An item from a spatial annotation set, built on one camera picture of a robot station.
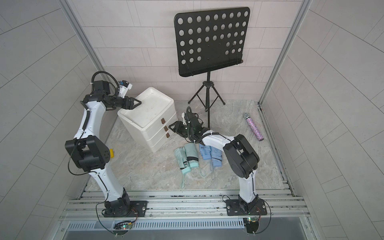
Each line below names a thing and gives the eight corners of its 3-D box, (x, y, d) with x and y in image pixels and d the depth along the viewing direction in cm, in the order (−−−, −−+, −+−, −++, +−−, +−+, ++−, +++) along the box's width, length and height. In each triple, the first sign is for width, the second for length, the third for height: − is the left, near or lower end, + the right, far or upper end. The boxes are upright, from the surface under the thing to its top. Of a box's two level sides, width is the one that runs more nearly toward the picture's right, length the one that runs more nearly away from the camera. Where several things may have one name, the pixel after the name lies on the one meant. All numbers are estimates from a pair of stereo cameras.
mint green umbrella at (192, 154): (189, 169, 86) (189, 167, 83) (184, 146, 95) (184, 144, 93) (201, 166, 87) (201, 164, 85) (195, 143, 96) (195, 141, 94)
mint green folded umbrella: (182, 174, 84) (181, 172, 81) (174, 152, 93) (173, 149, 90) (192, 170, 85) (192, 168, 83) (183, 148, 94) (183, 145, 91)
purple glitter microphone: (256, 141, 97) (258, 139, 94) (242, 116, 111) (243, 113, 108) (262, 140, 97) (263, 138, 95) (247, 115, 111) (248, 112, 108)
